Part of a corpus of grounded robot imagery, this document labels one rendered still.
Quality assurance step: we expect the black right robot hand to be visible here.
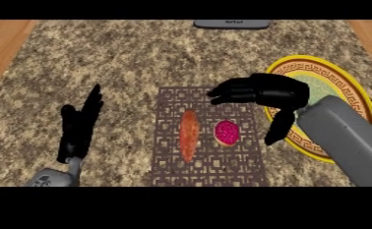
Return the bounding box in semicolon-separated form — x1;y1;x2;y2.
206;73;312;146

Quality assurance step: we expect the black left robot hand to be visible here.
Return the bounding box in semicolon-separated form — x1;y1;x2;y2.
55;83;107;165

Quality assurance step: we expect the yellow rimmed patterned plate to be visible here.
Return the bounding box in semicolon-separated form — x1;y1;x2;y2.
263;54;372;164

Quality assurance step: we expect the pink frosted cupcake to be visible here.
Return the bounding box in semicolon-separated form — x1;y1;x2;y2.
214;119;241;147

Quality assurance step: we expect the brown patterned placemat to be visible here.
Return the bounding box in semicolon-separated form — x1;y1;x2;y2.
146;86;270;188

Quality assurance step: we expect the orange sweet potato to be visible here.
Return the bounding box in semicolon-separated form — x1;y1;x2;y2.
177;108;201;164

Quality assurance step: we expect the dark grey appliance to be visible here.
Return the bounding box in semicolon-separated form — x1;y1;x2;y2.
192;20;272;30

